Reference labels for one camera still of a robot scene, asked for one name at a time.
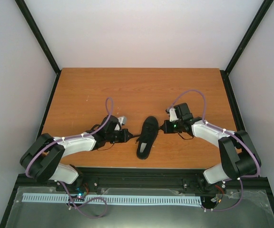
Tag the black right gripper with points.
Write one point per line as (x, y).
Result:
(167, 129)

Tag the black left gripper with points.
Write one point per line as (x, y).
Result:
(123, 138)

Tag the black canvas sneaker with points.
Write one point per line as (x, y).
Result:
(143, 150)

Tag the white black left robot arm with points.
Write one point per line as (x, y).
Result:
(42, 159)

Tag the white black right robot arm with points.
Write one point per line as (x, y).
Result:
(238, 155)

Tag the green lit controller board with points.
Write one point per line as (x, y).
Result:
(79, 197)

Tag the right small wiring board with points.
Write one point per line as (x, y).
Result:
(217, 198)

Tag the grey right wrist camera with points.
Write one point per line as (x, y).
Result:
(172, 114)

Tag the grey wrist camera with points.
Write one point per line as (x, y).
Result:
(122, 120)
(172, 114)

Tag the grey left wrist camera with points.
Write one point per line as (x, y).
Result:
(122, 120)

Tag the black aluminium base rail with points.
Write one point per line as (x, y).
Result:
(187, 181)

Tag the light blue slotted cable duct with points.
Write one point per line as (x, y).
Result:
(121, 200)

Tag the black left frame post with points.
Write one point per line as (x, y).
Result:
(38, 35)

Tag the black frame post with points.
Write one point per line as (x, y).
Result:
(259, 16)
(38, 35)

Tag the black right frame post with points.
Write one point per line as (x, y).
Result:
(259, 16)

